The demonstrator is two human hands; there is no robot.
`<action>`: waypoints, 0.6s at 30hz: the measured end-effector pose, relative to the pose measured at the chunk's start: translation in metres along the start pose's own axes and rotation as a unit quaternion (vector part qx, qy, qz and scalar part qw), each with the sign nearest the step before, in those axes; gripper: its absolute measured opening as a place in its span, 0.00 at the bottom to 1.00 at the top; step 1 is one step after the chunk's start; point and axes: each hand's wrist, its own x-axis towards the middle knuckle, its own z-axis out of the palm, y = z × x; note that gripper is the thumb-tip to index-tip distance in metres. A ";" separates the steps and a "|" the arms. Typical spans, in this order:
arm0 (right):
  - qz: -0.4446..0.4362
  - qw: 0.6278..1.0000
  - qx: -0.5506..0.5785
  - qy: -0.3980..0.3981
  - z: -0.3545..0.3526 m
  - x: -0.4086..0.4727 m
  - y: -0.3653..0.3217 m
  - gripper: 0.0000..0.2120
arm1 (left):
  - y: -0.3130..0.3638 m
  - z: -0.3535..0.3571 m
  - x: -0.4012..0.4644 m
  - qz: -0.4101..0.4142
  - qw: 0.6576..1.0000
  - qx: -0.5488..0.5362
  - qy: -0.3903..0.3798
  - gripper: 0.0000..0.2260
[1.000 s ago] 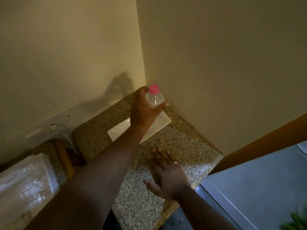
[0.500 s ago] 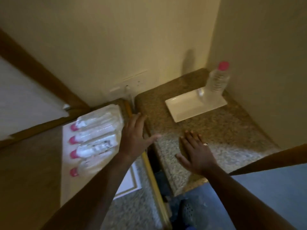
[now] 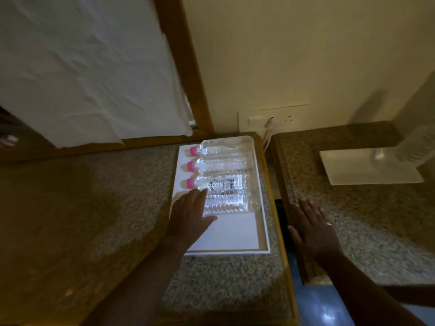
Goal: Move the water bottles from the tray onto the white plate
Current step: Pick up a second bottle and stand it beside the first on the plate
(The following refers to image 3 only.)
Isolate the large white rectangular tray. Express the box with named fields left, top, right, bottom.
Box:
left=169, top=136, right=271, bottom=257

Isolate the white plug with cable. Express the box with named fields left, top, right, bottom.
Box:
left=261, top=117, right=276, bottom=150

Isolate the white wrinkled cloth sheet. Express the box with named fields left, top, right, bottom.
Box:
left=0, top=0, right=193, bottom=149

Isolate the person's left hand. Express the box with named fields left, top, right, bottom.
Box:
left=165, top=188, right=218, bottom=250

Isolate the person's right forearm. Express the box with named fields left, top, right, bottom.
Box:
left=319, top=253, right=428, bottom=326

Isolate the white wall socket plate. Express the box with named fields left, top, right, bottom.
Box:
left=237, top=104, right=309, bottom=133

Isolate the person's left forearm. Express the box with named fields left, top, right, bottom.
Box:
left=81, top=237, right=187, bottom=326

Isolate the person's right hand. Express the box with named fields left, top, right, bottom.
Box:
left=287, top=198, right=342, bottom=262

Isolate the clear water bottle black label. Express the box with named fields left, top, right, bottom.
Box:
left=185, top=173, right=254, bottom=196

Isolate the wooden frame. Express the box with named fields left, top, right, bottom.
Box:
left=0, top=0, right=215, bottom=163

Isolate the clear pink-capped water bottle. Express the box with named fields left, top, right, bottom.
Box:
left=373, top=124, right=435, bottom=164
left=200, top=192, right=251, bottom=218
left=189, top=136, right=255, bottom=157
left=186, top=155, right=254, bottom=173

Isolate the small white tray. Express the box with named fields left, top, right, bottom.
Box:
left=319, top=145, right=425, bottom=186

